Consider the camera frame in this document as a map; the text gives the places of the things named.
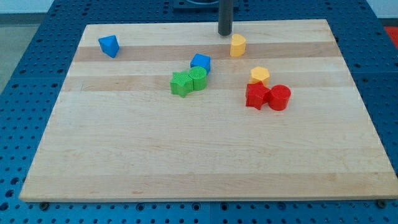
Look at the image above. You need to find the blue cube block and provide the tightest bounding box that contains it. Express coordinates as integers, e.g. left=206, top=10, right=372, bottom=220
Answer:
left=190, top=54, right=211, bottom=74

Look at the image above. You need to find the green star block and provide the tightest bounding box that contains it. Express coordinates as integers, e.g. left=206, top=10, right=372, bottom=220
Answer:
left=170, top=71, right=193, bottom=98

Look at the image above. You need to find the yellow heart block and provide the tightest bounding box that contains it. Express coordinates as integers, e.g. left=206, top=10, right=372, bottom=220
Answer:
left=230, top=34, right=246, bottom=57

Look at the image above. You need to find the red cylinder block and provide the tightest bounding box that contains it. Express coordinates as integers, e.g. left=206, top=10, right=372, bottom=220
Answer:
left=268, top=85, right=291, bottom=111

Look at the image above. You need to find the light wooden board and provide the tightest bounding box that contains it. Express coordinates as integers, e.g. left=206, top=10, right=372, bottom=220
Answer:
left=19, top=19, right=397, bottom=202

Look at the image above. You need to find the yellow hexagon block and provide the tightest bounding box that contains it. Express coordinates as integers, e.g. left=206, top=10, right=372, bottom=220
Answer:
left=249, top=67, right=270, bottom=87

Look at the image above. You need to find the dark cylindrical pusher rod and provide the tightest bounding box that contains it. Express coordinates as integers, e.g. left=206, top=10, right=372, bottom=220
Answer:
left=218, top=0, right=234, bottom=35

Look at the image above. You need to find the green cylinder block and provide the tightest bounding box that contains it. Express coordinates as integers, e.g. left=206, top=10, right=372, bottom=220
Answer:
left=189, top=66, right=207, bottom=91

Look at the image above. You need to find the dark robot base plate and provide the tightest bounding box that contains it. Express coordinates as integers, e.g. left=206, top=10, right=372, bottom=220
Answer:
left=170, top=0, right=219, bottom=13

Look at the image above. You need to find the blue triangle block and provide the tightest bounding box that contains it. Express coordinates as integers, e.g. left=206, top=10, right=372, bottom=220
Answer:
left=98, top=35, right=119, bottom=58

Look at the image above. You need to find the red star block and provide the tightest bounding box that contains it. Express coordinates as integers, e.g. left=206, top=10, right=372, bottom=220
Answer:
left=246, top=82, right=271, bottom=110

